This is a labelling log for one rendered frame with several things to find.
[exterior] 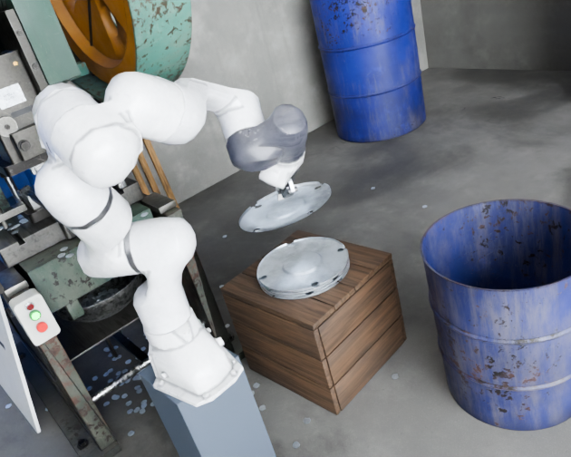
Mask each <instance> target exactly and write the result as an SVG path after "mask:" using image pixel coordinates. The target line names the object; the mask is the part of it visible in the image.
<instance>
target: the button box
mask: <svg viewBox="0 0 571 457"><path fill-rule="evenodd" d="M27 302H33V303H34V309H33V310H35V309H37V310H39V311H40V312H41V318H40V319H39V320H37V321H33V320H31V318H30V317H29V314H30V312H31V311H32V310H30V311H28V310H26V309H25V308H24V305H25V304H26V303H27ZM9 306H10V307H11V309H12V310H13V312H14V314H15V316H16V318H17V319H18V321H19V323H20V324H21V326H22V328H23V329H24V331H25V332H26V334H27V336H28V337H29V339H30V340H31V341H32V343H33V344H34V345H35V347H36V349H37V351H38V353H39V355H40V356H41V357H42V359H43V361H44V363H43V362H42V361H41V359H40V358H39V357H38V356H37V354H36V353H35V352H34V350H33V349H32V348H31V347H30V346H29V345H28V344H27V343H26V342H25V341H24V340H23V338H22V337H21V336H20V335H18V334H17V333H16V332H15V331H12V335H13V334H16V335H17V336H18V337H19V338H20V339H21V340H22V341H23V342H24V344H25V345H26V346H27V347H28V349H29V350H30V351H31V352H32V354H33V355H34V356H35V358H36V359H37V360H38V361H39V363H40V364H41V365H42V367H43V368H44V369H45V371H46V372H47V373H48V374H49V375H50V376H51V377H52V378H53V380H54V381H55V382H56V381H57V378H56V377H55V375H54V373H53V371H52V369H51V368H50V366H49V365H48V363H47V361H46V359H45V357H44V354H43V353H42V351H41V349H40V347H39V345H41V344H42V343H44V342H46V341H47V340H49V339H51V338H52V337H54V336H56V335H58V334H59V333H60V331H61V329H60V327H59V326H58V324H57V322H56V321H55V319H54V317H53V314H52V313H51V311H50V309H49V307H48V306H47V305H46V303H45V301H44V299H43V297H42V295H41V294H40V293H39V292H38V291H37V290H36V289H35V288H31V289H29V290H27V291H25V292H23V294H21V295H19V296H17V297H14V298H13V299H11V300H10V301H9ZM42 321H44V322H45V323H46V324H47V325H48V329H47V330H46V331H45V332H43V333H40V332H38V331H37V330H36V325H37V324H38V323H39V322H42Z"/></svg>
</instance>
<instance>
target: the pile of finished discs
mask: <svg viewBox="0 0 571 457"><path fill-rule="evenodd" d="M349 267H350V259H349V254H348V250H347V248H345V246H344V244H343V243H341V242H340V241H338V240H335V239H333V238H324V237H310V238H300V239H297V240H294V242H292V244H286V243H285V244H284V245H281V246H279V247H278V248H275V249H274V250H272V251H271V252H269V253H268V254H267V255H266V256H265V257H264V258H263V259H262V260H261V262H260V263H259V265H258V267H257V271H256V277H257V280H258V283H259V285H260V286H261V288H262V289H263V291H264V292H266V293H267V294H268V295H270V296H271V297H272V296H274V297H276V298H280V299H301V298H307V297H313V296H316V295H319V294H321V293H323V292H325V291H327V290H329V289H330V288H332V287H334V286H335V285H337V284H338V283H339V282H336V281H337V280H338V281H341V280H342V279H343V278H344V277H345V276H346V274H347V272H348V270H349Z"/></svg>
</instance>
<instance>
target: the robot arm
mask: <svg viewBox="0 0 571 457"><path fill-rule="evenodd" d="M32 111H33V116H34V123H35V127H36V129H37V132H38V136H39V139H40V142H41V145H42V148H44V149H46V150H47V154H48V160H47V162H46V163H45V164H44V165H43V166H42V167H41V169H39V170H38V171H37V173H36V178H35V183H34V190H35V195H36V197H37V198H38V199H39V200H40V201H41V202H42V203H43V205H44V206H45V208H46V209H47V210H48V211H49V212H50V213H51V214H52V215H53V216H54V217H55V218H56V219H57V220H58V221H60V222H61V223H62V224H63V225H64V226H65V227H67V228H68V229H69V230H70V231H71V232H72V233H73V234H75V235H76V236H77V237H78V238H79V239H80V240H81V241H80V243H79V246H78V249H77V260H78V262H79V264H80V266H81V268H82V271H83V273H85V274H86V275H87V276H89V277H123V276H129V275H137V274H143V275H144V276H145V277H146V278H147V280H146V281H145V282H144V283H143V284H141V285H140V286H139V287H138V288H137V290H136V292H135V294H134V298H133V306H134V308H135V310H136V312H137V314H138V316H139V318H140V321H141V322H142V324H143V332H144V334H145V336H146V337H147V339H148V341H149V343H150V344H149V358H150V362H151V365H152V368H153V370H154V373H155V375H156V380H155V382H154V384H153V387H154V388H155V389H157V390H159V391H162V392H163V393H165V394H169V395H171V396H173V397H175V398H177V399H180V400H181V401H183V402H185V403H188V404H191V405H193V406H196V407H198V406H201V405H202V404H206V403H209V402H212V401H213V400H215V399H216V398H217V397H218V396H220V395H221V394H222V393H223V392H225V391H226V390H227V389H228V388H229V387H230V386H231V385H232V384H233V383H235V382H236V380H237V379H238V377H239V376H240V374H241V373H242V371H243V370H244V369H243V367H242V365H241V364H240V363H239V362H238V361H237V360H236V359H235V358H234V357H233V356H232V355H231V354H230V353H229V352H228V350H227V349H226V348H225V347H224V346H223V344H224V341H223V340H222V338H221V337H218V338H214V337H213V336H212V335H211V333H210V332H211V330H210V328H205V327H204V326H203V325H202V324H201V323H200V320H199V319H197V317H196V315H195V313H194V311H193V309H192V308H191V307H190V306H189V302H188V300H187V297H186V294H185V291H184V288H183V286H182V283H181V280H182V271H183V269H184V267H185V266H186V265H187V263H188V262H189V261H190V260H191V259H192V257H193V254H194V251H195V248H196V245H197V242H196V235H195V232H194V230H193V228H192V227H191V226H190V224H189V223H188V222H187V221H186V220H185V219H182V218H154V219H144V220H140V221H135V222H131V221H132V214H131V207H130V205H129V203H128V201H127V200H126V199H125V198H123V197H122V196H121V195H120V194H119V193H118V192H117V191H116V190H115V189H114V188H113V187H112V186H115V185H117V184H118V183H120V182H122V181H123V180H124V179H125V178H126V177H127V176H128V174H129V173H130V172H131V170H132V169H133V168H134V167H135V166H136V163H137V159H138V157H139V154H140V153H141V152H142V150H143V147H142V139H146V140H151V141H157V142H159V143H162V144H165V145H173V146H176V145H180V144H185V143H187V142H189V141H191V140H193V139H194V138H195V137H196V136H197V134H198V133H199V131H200V130H201V128H202V127H203V126H204V124H205V120H206V117H207V111H211V112H214V113H215V115H216V116H217V118H218V121H219V123H220V126H221V129H222V131H223V134H224V137H225V140H226V143H227V145H226V147H227V152H228V155H229V158H230V160H231V163H232V164H233V165H234V166H235V167H237V168H239V169H241V170H244V171H251V172H253V171H260V174H259V179H260V180H262V181H263V182H264V183H266V184H268V185H271V186H274V187H276V191H277V192H278V194H277V199H278V201H279V200H282V199H287V198H288V197H291V196H293V195H294V194H295V192H297V191H298V187H297V186H296V185H295V184H293V181H294V180H295V178H294V176H295V174H296V173H297V172H298V171H299V169H300V166H301V165H302V164H303V161H304V156H305V149H306V147H305V143H306V140H307V133H308V124H307V119H306V117H305V115H304V113H303V112H302V111H301V110H300V109H299V108H297V107H295V106H294V105H292V104H281V105H279V106H277V107H275V109H274V110H273V112H272V113H271V115H270V116H269V117H268V118H267V119H266V120H265V119H264V116H263V113H262V111H261V107H260V102H259V99H258V97H257V96H256V95H255V94H254V93H253V92H251V91H249V90H245V89H236V88H229V87H226V86H222V85H218V84H215V83H209V82H205V81H201V80H198V79H194V78H180V79H178V80H177V81H176V82H171V81H169V80H166V79H163V78H161V77H158V76H154V75H150V74H146V73H139V72H124V73H118V74H117V75H116V76H114V77H113V78H112V79H111V81H110V83H109V85H108V86H107V88H106V90H105V97H104V102H103V103H97V102H96V101H95V100H94V99H93V98H92V97H91V95H90V94H88V93H87V92H85V91H83V90H81V89H79V88H77V87H75V86H74V85H72V84H69V83H57V84H53V85H48V86H47V87H46V88H45V89H44V90H43V91H42V92H40V93H39V94H38V95H37V96H36V97H35V101H34V106H33V109H32Z"/></svg>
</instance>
